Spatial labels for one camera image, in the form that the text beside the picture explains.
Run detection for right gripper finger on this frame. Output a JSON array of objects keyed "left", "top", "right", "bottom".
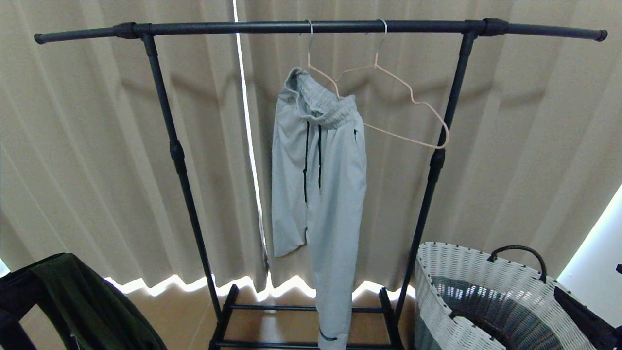
[{"left": 554, "top": 286, "right": 622, "bottom": 350}]

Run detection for pale grey shorts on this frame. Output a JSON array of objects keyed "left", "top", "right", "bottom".
[{"left": 270, "top": 67, "right": 368, "bottom": 350}]

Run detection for pink clothes hanger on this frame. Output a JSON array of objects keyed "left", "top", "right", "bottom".
[
  {"left": 334, "top": 19, "right": 449, "bottom": 150},
  {"left": 300, "top": 19, "right": 342, "bottom": 98}
]

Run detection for green garment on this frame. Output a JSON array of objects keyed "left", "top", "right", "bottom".
[{"left": 28, "top": 252, "right": 169, "bottom": 350}]

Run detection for white laundry basket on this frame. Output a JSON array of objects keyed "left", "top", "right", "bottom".
[{"left": 414, "top": 242, "right": 599, "bottom": 350}]

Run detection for black clothes rack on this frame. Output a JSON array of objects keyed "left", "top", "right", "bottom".
[{"left": 34, "top": 18, "right": 608, "bottom": 350}]

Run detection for beige curtain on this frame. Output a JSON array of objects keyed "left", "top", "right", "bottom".
[{"left": 0, "top": 0, "right": 622, "bottom": 299}]

